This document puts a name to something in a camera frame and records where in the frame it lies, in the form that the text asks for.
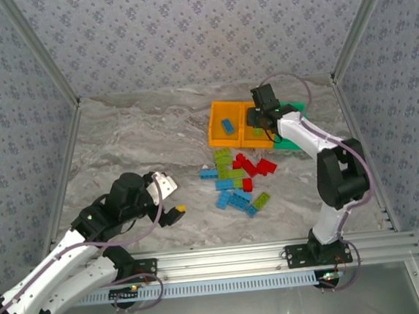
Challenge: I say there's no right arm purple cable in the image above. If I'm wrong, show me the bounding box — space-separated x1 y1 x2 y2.
259 64 379 251

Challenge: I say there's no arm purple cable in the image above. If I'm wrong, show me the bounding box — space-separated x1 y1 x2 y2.
0 175 174 314
259 64 379 251

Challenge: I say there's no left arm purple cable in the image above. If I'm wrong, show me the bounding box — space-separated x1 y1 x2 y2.
0 175 174 314

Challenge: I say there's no aluminum frame side rail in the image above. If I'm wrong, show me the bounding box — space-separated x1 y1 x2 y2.
29 102 94 263
331 73 402 236

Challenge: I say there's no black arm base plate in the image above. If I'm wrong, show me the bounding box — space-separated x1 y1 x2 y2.
283 239 354 270
128 256 161 284

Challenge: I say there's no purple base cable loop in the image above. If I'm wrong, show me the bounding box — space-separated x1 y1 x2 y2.
111 273 167 313
317 239 365 294

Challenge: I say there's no green plastic bin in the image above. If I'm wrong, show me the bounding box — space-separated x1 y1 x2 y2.
268 99 311 154

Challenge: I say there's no small circuit board with LED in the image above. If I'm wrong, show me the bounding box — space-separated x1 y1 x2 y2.
317 270 345 290
109 284 142 301

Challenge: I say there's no slotted grey cable duct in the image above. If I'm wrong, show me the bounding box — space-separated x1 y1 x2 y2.
72 268 326 308

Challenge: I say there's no wide aluminum base rail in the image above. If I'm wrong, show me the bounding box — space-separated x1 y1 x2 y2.
128 228 419 286

